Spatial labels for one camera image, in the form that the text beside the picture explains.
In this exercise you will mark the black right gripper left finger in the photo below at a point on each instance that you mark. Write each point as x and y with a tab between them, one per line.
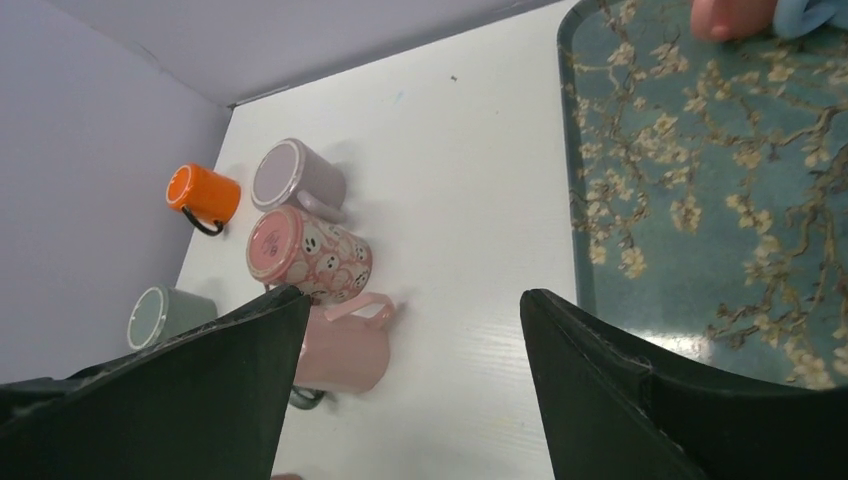
207	404

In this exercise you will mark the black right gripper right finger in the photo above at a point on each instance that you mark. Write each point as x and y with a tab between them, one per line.
615	406

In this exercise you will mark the salmon pink mug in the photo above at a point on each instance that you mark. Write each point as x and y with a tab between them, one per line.
724	20

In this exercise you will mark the light blue mug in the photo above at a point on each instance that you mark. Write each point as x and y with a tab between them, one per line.
796	18

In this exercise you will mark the grey-blue glazed mug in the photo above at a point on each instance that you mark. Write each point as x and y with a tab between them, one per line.
305	398

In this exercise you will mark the sage green mug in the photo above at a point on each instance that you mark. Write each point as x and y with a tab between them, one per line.
162	312

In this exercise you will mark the light pink faceted mug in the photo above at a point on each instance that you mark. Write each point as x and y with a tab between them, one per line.
346	346

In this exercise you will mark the pink ghost pattern mug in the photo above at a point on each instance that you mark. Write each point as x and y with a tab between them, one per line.
323	260

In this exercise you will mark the mauve ribbed mug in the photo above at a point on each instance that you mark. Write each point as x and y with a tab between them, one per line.
293	174

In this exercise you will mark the teal floral tray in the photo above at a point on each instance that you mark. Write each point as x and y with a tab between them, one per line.
708	188

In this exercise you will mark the orange mug black handle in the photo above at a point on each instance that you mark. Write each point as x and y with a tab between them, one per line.
207	199

